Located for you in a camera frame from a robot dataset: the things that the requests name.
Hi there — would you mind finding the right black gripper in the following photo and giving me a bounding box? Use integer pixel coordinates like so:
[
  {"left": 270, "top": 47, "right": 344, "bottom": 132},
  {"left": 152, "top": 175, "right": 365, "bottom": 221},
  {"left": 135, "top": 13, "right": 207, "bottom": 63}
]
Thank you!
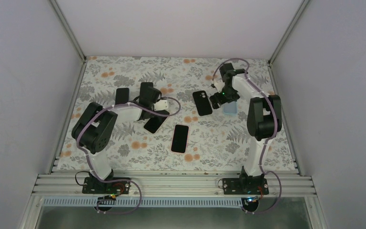
[{"left": 210, "top": 86, "right": 240, "bottom": 109}]

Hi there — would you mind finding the light blue phone case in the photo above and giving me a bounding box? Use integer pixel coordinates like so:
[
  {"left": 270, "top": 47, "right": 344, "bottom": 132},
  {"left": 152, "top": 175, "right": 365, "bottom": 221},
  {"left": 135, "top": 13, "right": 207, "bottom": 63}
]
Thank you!
[{"left": 223, "top": 101, "right": 238, "bottom": 115}]

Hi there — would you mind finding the phone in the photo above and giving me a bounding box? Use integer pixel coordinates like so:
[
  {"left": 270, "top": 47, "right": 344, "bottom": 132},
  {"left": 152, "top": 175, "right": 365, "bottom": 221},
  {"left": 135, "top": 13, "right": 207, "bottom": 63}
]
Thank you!
[
  {"left": 171, "top": 125, "right": 189, "bottom": 154},
  {"left": 193, "top": 91, "right": 213, "bottom": 116},
  {"left": 143, "top": 115, "right": 167, "bottom": 134}
]

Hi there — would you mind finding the black smartphone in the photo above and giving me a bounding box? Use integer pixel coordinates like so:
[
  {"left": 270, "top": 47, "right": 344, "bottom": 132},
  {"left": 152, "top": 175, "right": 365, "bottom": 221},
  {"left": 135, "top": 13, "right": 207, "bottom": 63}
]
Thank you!
[
  {"left": 115, "top": 88, "right": 130, "bottom": 105},
  {"left": 139, "top": 82, "right": 153, "bottom": 98}
]

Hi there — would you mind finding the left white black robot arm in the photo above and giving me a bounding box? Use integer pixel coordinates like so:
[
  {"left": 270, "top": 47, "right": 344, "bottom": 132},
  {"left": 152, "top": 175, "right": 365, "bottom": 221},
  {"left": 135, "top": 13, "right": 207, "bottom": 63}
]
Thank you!
[{"left": 71, "top": 83, "right": 171, "bottom": 193}]

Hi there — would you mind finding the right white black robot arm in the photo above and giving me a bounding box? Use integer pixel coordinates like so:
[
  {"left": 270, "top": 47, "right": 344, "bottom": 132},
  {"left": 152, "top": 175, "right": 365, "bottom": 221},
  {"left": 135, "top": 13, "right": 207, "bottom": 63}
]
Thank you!
[{"left": 210, "top": 60, "right": 282, "bottom": 194}]

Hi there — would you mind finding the floral patterned table mat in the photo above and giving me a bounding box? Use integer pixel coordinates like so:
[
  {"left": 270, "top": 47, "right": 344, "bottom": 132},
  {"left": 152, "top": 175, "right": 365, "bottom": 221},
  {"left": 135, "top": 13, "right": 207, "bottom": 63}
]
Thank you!
[{"left": 56, "top": 56, "right": 297, "bottom": 173}]

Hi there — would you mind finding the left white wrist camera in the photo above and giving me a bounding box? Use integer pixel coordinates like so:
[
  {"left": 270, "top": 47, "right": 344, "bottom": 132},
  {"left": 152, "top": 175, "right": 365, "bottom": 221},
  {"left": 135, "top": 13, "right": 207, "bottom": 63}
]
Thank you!
[{"left": 153, "top": 99, "right": 169, "bottom": 111}]

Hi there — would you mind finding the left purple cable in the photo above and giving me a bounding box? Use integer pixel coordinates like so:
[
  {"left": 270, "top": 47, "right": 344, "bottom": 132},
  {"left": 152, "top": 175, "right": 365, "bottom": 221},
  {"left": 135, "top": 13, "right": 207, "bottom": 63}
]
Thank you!
[{"left": 75, "top": 96, "right": 182, "bottom": 184}]

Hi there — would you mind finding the purple cable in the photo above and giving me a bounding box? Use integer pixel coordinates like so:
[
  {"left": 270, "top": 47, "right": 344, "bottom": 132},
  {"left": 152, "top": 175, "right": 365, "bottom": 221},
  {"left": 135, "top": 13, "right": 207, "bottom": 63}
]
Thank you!
[
  {"left": 213, "top": 58, "right": 282, "bottom": 216},
  {"left": 75, "top": 96, "right": 182, "bottom": 184}
]

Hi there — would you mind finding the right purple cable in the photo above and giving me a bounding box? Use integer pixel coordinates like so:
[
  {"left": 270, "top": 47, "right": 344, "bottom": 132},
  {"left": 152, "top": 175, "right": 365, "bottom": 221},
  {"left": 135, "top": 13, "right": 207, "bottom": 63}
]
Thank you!
[{"left": 213, "top": 58, "right": 282, "bottom": 216}]

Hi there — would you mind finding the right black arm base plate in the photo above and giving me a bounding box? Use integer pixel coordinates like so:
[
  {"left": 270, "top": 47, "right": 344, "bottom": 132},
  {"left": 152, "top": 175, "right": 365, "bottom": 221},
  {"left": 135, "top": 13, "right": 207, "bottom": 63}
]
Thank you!
[{"left": 222, "top": 178, "right": 269, "bottom": 195}]

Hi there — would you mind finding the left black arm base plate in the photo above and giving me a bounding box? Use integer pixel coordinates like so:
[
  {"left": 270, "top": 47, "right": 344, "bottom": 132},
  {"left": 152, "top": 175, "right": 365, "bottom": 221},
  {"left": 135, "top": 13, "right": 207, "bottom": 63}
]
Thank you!
[{"left": 81, "top": 177, "right": 131, "bottom": 195}]

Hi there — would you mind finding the aluminium front rail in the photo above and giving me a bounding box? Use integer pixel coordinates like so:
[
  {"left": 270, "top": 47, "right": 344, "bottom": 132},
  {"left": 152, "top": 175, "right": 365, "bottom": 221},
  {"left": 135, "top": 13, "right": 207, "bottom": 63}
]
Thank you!
[{"left": 32, "top": 171, "right": 317, "bottom": 198}]

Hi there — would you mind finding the grey slotted cable duct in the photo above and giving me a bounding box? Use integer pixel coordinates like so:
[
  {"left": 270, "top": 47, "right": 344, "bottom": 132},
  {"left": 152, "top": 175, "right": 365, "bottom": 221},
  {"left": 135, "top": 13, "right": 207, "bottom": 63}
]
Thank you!
[{"left": 43, "top": 197, "right": 243, "bottom": 208}]

